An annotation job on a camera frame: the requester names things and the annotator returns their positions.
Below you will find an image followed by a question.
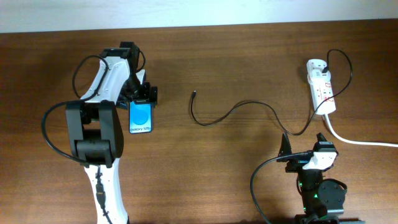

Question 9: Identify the blue screen smartphone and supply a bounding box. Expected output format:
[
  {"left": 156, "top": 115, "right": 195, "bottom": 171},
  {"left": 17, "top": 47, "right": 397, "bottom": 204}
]
[{"left": 129, "top": 102, "right": 153, "bottom": 134}]

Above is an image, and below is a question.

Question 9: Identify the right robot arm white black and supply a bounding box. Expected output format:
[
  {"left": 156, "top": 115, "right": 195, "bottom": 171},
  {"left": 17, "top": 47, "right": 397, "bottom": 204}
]
[{"left": 277, "top": 133, "right": 348, "bottom": 224}]

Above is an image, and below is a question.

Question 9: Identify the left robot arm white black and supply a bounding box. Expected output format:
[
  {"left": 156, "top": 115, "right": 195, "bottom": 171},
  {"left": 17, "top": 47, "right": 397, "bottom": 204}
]
[{"left": 65, "top": 42, "right": 158, "bottom": 223}]

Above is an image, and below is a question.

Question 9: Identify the white power strip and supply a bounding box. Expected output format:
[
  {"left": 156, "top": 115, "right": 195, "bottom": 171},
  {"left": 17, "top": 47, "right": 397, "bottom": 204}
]
[{"left": 307, "top": 59, "right": 336, "bottom": 115}]

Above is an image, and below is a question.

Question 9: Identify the white power strip cord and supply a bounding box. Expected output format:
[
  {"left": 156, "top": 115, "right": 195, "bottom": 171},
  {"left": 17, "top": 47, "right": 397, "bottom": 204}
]
[{"left": 322, "top": 113, "right": 398, "bottom": 148}]

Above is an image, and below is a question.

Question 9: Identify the black charger cable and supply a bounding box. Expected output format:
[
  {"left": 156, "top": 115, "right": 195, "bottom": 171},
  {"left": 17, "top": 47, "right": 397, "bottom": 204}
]
[{"left": 190, "top": 49, "right": 354, "bottom": 136}]

